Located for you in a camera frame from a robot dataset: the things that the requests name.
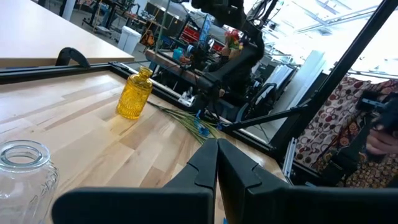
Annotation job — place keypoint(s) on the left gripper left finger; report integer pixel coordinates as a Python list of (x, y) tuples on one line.
[(186, 202)]

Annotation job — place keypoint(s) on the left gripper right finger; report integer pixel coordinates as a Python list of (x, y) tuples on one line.
[(264, 202)]

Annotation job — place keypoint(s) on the red artificial flower bunch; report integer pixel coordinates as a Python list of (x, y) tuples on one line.
[(233, 39)]

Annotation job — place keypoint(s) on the blue small-blossom flower spray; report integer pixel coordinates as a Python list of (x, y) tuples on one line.
[(186, 121)]

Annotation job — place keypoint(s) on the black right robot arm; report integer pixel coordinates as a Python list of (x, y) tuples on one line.
[(236, 65)]

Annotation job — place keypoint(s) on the yellow glass vase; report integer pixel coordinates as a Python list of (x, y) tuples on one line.
[(134, 96)]

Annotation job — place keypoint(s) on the clear glass vase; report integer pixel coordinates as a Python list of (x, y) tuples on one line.
[(25, 186)]

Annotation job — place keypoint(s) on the teal cup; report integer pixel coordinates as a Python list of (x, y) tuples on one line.
[(178, 53)]

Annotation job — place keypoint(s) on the wooden workbench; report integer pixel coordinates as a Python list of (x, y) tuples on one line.
[(168, 63)]

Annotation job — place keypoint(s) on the white waste bin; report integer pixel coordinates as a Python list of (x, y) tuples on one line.
[(129, 39)]

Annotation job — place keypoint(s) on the person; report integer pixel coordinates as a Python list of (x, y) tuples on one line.
[(335, 124)]

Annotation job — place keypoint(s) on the white board panel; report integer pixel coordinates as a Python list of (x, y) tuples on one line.
[(298, 77)]

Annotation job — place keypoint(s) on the person's hand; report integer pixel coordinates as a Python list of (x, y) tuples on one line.
[(381, 143)]

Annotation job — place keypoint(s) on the black handheld control grip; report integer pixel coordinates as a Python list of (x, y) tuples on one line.
[(382, 112)]

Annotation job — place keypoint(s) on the beige laminate table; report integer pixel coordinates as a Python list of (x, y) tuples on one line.
[(46, 31)]

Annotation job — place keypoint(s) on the white metal bracket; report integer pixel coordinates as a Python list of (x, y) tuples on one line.
[(186, 99)]

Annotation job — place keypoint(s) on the black curved bracket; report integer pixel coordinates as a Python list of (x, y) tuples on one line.
[(71, 54)]

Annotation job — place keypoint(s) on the black aluminium rig frame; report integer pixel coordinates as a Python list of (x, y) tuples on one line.
[(31, 73)]

